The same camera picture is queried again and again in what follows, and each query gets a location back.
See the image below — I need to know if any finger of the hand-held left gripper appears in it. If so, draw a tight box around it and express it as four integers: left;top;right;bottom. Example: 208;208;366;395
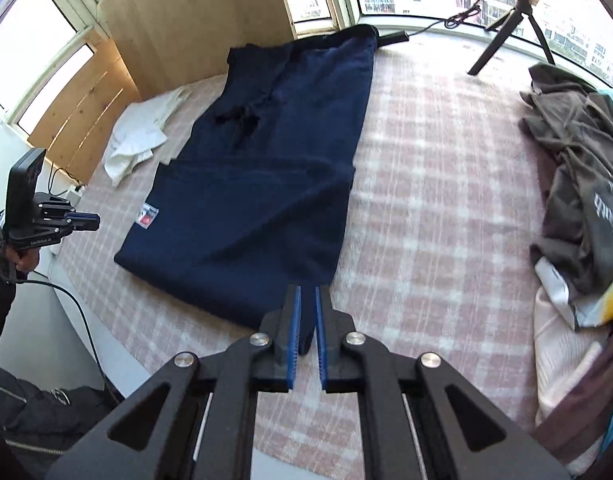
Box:
66;212;101;232

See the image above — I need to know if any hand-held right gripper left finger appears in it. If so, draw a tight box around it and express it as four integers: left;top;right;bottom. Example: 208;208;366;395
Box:
45;284;303;480

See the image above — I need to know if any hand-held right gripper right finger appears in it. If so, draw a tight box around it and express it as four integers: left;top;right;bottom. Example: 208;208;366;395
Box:
314;285;570;480

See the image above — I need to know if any navy blue shirt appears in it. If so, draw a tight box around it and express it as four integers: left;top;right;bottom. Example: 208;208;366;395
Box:
114;24;382;356

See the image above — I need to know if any person's left hand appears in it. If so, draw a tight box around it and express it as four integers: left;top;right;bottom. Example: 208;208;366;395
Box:
14;247;41;273

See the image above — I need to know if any white cloth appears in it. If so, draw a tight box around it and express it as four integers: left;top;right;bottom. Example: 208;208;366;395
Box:
104;86;192;187

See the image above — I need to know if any wooden slat panel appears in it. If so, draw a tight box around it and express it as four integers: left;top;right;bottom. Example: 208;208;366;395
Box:
27;30;142;185

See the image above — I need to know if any pink plaid blanket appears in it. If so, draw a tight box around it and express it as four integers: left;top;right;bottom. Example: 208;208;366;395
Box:
56;42;613;480

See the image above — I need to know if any person's black jacket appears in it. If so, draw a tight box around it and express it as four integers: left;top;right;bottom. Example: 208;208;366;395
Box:
0;360;124;480

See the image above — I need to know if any light wooden board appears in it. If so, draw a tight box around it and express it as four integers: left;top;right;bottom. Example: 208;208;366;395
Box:
97;0;297;102

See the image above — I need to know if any brown fleece garment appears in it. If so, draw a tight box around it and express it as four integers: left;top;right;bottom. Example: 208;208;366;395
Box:
531;330;613;466

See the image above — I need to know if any grey printed shirt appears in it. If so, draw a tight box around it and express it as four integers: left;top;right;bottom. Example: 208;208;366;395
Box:
519;62;613;331

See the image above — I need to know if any black tripod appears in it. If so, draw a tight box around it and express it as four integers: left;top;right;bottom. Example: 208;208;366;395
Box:
467;0;557;77

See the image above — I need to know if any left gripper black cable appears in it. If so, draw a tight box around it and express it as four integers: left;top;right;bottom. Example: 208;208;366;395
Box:
0;189;124;403

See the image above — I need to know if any black ring light cable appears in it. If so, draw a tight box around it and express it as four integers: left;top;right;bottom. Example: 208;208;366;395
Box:
407;0;507;40

